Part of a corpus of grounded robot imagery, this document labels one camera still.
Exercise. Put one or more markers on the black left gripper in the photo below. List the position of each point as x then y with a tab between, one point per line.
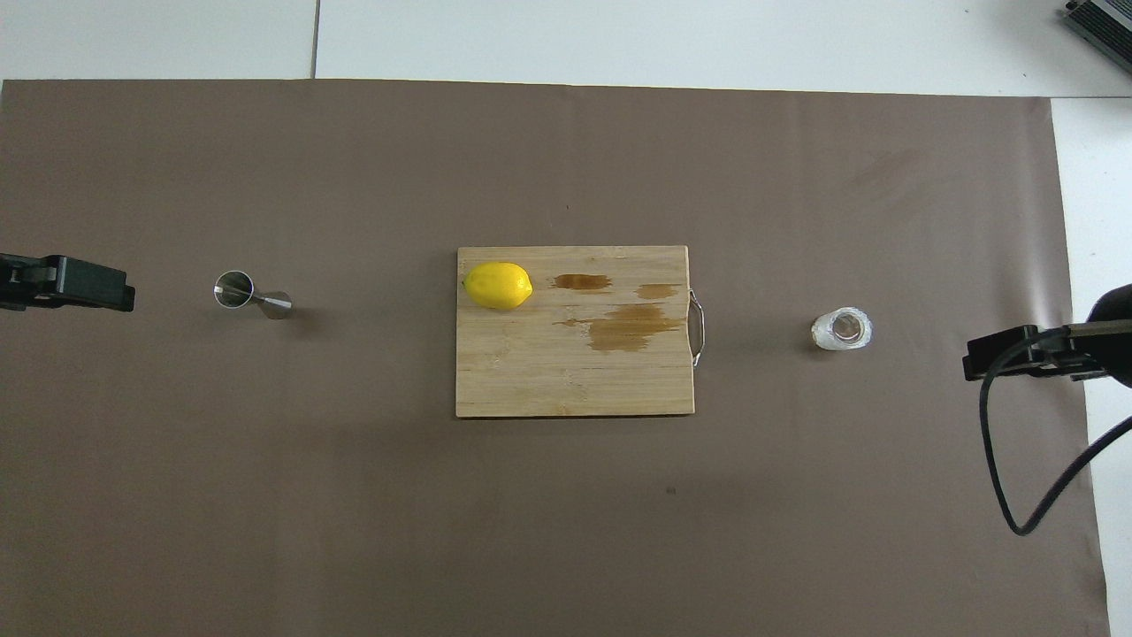
22	281

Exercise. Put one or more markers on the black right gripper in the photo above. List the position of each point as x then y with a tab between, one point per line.
1116	305

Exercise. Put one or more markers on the steel double jigger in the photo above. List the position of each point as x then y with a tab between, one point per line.
234	289

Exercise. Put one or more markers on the small clear glass cup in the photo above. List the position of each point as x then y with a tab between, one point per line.
842	329

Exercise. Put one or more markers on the brown paper table mat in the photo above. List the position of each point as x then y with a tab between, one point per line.
265	487

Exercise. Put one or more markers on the grey ribbed metal device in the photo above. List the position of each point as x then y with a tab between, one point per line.
1105	22

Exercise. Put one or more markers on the yellow lemon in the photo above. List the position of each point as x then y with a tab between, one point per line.
498	285

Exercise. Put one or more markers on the wooden cutting board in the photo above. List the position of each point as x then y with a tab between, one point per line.
575	380

